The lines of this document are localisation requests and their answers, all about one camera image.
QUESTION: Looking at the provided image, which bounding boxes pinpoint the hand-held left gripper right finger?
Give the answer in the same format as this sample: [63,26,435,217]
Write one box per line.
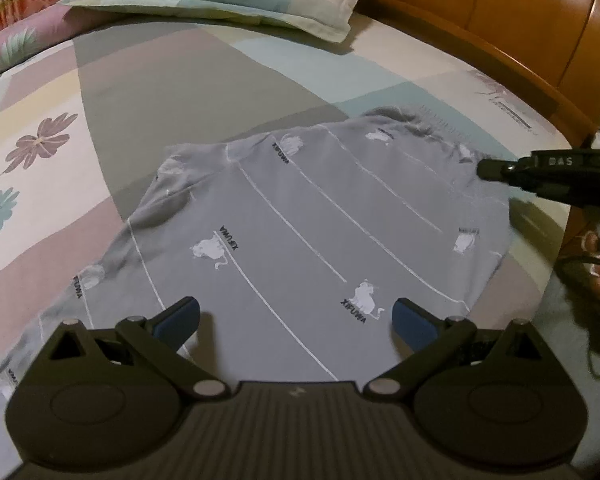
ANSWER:
[364,297,566,402]

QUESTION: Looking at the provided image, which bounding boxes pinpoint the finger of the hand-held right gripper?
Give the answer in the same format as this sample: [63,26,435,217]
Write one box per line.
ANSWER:
[476,157,520,182]

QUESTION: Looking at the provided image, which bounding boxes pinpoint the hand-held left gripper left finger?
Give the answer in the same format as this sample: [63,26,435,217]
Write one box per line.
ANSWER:
[30,296,231,402]

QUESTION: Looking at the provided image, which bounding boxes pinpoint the grey striped pants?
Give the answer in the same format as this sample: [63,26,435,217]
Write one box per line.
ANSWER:
[0,105,513,461]

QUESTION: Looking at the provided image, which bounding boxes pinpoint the wooden headboard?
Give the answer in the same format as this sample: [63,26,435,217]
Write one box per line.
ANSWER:
[337,0,600,153]

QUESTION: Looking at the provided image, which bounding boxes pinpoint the person's grey clothing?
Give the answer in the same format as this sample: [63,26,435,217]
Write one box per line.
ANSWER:
[532,270,600,480]

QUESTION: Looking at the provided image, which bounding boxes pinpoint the checked bed sheet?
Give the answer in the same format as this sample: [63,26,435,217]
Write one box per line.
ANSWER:
[0,7,573,396]

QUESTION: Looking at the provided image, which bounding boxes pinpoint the purple floral quilt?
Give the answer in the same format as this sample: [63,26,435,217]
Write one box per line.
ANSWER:
[0,2,116,88]

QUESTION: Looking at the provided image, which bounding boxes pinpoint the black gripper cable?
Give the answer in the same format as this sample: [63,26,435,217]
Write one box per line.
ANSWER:
[555,255,600,381]

